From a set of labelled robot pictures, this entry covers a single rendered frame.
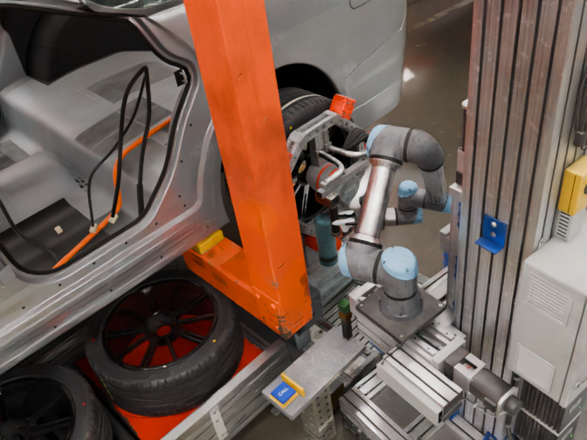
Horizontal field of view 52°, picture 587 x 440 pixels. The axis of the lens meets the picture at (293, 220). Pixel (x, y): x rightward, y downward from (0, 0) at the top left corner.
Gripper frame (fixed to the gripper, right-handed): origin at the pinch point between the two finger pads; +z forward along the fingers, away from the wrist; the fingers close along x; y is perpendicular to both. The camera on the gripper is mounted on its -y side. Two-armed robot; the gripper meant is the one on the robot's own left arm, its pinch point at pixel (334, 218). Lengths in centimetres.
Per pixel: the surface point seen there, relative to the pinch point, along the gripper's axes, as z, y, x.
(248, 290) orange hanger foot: 37.5, 15.2, -21.5
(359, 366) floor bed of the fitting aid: -4, 75, -18
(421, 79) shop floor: -82, 82, 271
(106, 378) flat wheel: 97, 34, -45
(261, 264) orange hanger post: 28.2, -7.6, -31.7
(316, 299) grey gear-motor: 12.2, 45.6, -1.6
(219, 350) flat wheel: 52, 34, -35
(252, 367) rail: 40, 44, -37
